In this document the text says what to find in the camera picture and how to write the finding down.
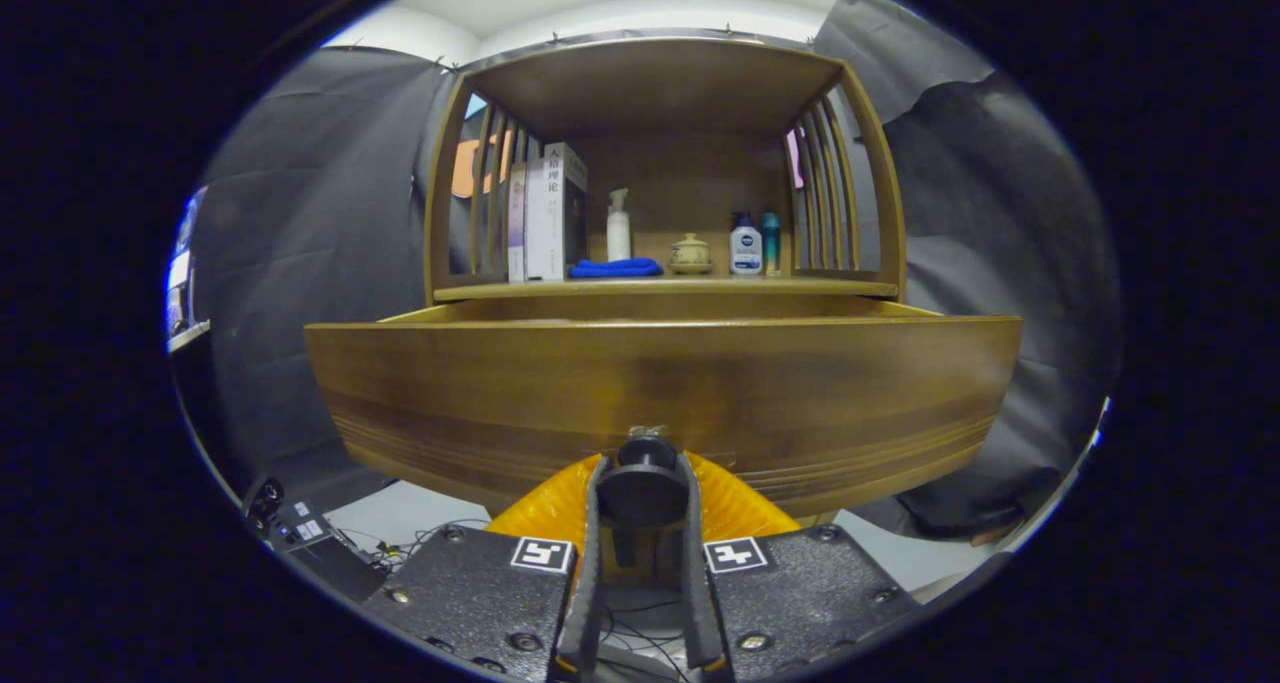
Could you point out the beige lidded teacup with saucer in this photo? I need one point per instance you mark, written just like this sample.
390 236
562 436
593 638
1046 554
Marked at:
690 255

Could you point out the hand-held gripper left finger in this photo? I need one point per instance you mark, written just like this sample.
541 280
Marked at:
590 583

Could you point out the white pump bottle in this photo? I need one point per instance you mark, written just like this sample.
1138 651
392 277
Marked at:
619 238

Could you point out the thin pale purple book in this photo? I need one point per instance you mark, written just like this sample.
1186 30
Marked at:
516 223

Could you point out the blue folded cloth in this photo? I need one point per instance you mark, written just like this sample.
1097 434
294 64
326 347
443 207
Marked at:
615 268

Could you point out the thick white book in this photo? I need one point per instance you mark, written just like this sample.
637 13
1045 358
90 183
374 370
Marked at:
550 213

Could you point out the black electronic box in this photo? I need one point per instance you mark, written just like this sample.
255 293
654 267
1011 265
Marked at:
310 543

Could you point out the white stand with pole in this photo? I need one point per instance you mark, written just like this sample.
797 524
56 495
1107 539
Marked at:
190 335

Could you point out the black backdrop cloth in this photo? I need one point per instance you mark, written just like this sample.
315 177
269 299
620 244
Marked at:
300 263

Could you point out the teal slim bottle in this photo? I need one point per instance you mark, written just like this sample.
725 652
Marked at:
771 243

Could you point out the wooden countertop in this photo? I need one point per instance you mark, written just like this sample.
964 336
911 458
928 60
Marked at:
700 286

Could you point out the white lotion bottle blue cap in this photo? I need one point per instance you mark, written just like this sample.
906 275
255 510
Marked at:
745 253

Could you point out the black round drawer knob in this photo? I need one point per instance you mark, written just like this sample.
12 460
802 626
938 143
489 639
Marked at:
643 493

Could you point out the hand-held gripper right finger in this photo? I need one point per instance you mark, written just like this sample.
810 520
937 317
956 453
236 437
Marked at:
695 583

